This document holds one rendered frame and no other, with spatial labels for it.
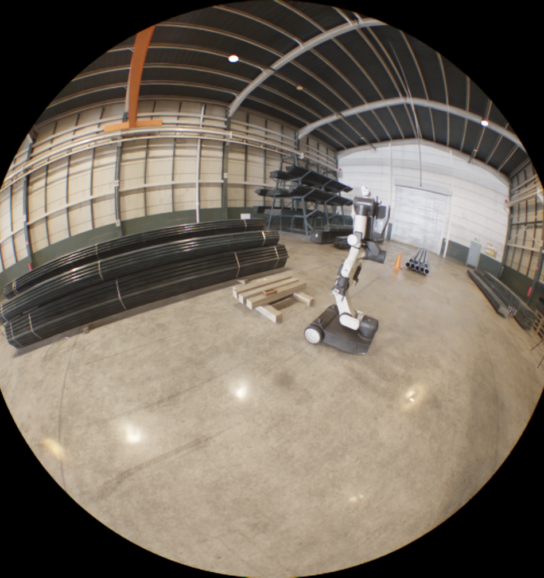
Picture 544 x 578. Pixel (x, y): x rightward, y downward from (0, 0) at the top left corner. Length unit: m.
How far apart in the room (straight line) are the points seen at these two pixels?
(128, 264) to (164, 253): 0.58
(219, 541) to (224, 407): 0.98
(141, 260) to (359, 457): 3.11
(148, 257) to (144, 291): 0.48
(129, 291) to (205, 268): 1.24
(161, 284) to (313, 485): 2.73
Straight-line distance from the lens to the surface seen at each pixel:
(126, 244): 3.18
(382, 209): 1.45
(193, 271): 2.78
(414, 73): 11.99
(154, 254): 2.74
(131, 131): 10.50
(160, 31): 9.81
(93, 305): 2.89
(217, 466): 1.24
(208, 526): 1.28
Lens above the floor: 1.20
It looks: 25 degrees down
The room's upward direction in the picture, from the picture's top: 2 degrees clockwise
